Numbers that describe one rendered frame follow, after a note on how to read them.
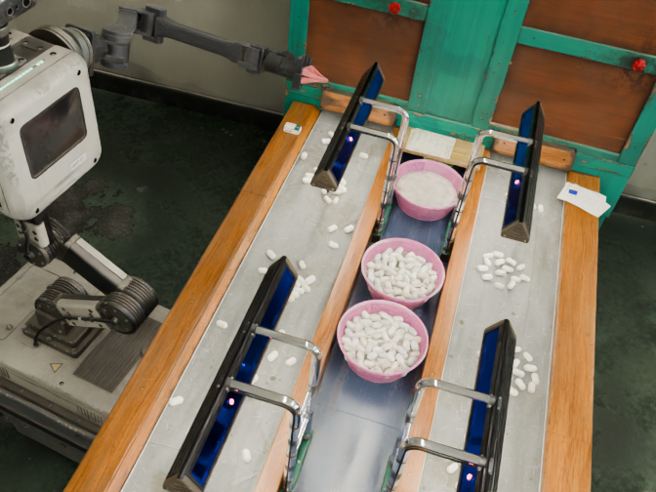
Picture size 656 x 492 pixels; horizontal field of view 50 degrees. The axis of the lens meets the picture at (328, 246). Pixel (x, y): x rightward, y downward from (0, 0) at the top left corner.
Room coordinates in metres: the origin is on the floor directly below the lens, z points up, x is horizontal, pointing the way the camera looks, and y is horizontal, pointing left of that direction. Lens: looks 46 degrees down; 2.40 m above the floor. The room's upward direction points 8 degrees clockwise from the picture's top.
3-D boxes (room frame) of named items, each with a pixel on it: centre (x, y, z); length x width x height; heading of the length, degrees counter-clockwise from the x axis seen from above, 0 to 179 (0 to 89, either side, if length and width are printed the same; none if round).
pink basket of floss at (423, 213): (1.95, -0.33, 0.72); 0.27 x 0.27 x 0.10
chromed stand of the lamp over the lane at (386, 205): (1.82, -0.10, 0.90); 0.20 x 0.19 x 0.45; 169
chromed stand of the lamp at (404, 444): (0.79, -0.31, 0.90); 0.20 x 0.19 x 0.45; 169
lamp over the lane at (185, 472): (0.89, 0.16, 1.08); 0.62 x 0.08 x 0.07; 169
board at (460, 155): (2.17, -0.37, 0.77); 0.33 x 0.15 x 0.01; 79
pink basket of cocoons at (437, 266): (1.52, -0.25, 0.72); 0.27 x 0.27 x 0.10
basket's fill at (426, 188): (1.95, -0.33, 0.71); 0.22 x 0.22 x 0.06
